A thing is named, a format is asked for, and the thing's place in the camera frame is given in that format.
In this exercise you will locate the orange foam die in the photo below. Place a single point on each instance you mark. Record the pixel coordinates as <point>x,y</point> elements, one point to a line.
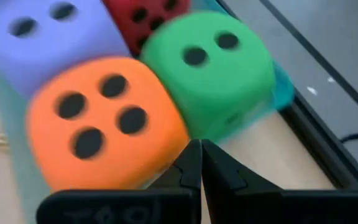
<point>57,155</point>

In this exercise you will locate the black aluminium frame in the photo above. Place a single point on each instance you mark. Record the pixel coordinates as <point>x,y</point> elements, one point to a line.
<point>315,140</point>

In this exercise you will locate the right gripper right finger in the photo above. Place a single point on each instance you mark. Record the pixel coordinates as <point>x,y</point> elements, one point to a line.
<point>225,186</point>

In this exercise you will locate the teal plastic bin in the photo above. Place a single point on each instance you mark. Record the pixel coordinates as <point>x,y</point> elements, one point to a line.
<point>284,90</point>

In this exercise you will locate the white floor scrap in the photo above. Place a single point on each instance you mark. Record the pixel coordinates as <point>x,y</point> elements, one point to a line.
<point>330,79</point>
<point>312,90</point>

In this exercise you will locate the red foam die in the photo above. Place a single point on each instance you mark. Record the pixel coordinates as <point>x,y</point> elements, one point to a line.
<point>120,12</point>

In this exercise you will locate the green foam die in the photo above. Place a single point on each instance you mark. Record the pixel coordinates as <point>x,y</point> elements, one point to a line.
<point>228,87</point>

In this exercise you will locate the purple foam die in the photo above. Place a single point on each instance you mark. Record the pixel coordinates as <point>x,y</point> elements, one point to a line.
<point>73,40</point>

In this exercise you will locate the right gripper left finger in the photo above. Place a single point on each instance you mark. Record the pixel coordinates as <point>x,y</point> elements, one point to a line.
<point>188,168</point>

